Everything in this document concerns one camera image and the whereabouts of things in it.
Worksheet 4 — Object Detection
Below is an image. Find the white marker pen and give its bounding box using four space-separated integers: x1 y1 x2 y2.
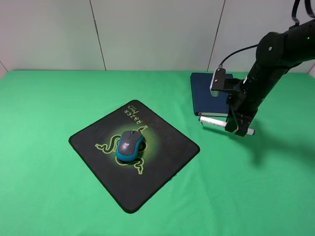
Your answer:
198 116 255 135

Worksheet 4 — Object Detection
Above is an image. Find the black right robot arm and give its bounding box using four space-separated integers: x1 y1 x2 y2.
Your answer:
225 20 315 137

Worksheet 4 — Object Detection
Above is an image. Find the black right camera cable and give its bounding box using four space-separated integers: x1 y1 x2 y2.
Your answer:
218 44 259 69

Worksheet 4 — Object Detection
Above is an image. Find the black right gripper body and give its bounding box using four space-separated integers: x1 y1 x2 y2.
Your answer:
225 78 265 123

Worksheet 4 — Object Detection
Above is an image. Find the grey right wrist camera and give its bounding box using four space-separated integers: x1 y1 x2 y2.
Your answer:
210 67 234 97

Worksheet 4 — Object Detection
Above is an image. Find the black green snake mouse pad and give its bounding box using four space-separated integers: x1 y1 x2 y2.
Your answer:
68 100 200 213

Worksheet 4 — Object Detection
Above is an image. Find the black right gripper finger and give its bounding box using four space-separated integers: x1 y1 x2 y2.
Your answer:
235 116 252 137
224 112 239 133

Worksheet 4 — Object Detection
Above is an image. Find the green tablecloth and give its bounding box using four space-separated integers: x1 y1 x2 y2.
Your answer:
0 71 315 236

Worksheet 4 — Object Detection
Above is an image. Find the dark blue notebook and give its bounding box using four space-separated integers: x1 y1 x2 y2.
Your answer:
190 72 229 117

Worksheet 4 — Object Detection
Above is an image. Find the grey and teal computer mouse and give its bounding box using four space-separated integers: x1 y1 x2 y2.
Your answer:
116 131 143 162

